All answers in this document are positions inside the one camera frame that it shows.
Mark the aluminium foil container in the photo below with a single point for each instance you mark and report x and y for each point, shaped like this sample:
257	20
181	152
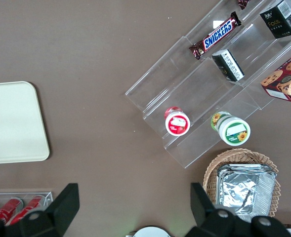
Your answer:
239	192

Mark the red yogurt cup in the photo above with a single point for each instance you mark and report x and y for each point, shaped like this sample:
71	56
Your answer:
177	124

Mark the clear acrylic stepped shelf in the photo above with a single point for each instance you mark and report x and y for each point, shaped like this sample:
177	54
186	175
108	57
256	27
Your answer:
209	98

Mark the cream plastic tray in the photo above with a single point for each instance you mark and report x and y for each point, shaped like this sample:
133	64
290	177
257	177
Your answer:
12	123

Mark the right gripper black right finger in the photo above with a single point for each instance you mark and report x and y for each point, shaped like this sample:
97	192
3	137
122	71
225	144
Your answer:
204	209

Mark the Snickers chocolate bar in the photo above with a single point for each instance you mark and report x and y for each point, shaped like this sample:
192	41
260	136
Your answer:
218	33
242	3

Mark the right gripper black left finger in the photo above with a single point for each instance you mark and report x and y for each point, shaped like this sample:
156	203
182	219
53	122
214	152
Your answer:
61	207

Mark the red cookie box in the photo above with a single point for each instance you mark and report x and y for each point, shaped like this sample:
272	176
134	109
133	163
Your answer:
286	81

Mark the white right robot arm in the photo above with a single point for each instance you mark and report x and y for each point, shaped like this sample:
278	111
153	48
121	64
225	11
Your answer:
151	233

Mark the black Face carton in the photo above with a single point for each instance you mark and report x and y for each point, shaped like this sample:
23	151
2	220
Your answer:
278	22
230	65

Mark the light wicker basket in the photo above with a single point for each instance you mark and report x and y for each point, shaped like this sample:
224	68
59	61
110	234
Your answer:
210	172

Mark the clear acrylic bottle rack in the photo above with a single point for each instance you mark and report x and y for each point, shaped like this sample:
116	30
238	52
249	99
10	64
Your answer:
47	196

